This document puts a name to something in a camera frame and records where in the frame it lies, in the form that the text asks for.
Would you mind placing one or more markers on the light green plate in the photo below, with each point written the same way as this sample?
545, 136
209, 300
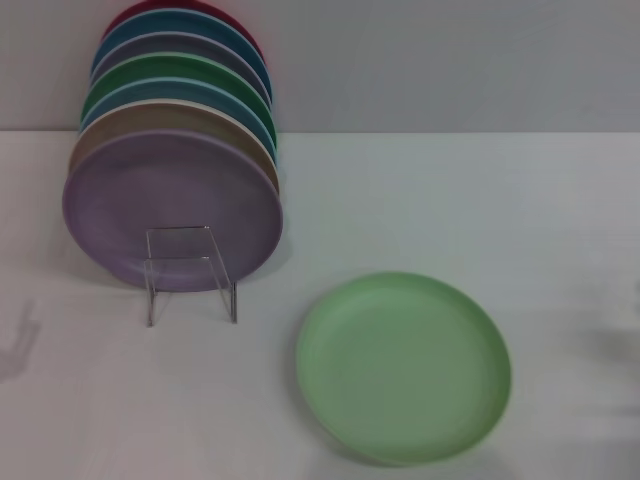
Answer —
400, 370

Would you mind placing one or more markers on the clear acrylic plate rack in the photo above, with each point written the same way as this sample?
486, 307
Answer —
175, 244

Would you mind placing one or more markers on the lavender plate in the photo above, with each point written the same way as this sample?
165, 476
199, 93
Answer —
170, 195

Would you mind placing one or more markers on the beige plate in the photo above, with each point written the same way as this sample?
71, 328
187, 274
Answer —
150, 117

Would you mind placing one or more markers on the light blue plate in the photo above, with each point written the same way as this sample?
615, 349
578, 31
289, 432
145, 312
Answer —
150, 92

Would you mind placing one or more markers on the dark green plate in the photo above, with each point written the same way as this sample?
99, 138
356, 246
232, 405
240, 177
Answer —
160, 67

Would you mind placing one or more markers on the grey plate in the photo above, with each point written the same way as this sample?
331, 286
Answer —
160, 45

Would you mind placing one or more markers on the dark blue plate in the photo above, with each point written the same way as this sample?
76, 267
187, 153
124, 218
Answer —
170, 22

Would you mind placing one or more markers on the red plate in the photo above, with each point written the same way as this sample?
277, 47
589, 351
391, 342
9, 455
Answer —
120, 17

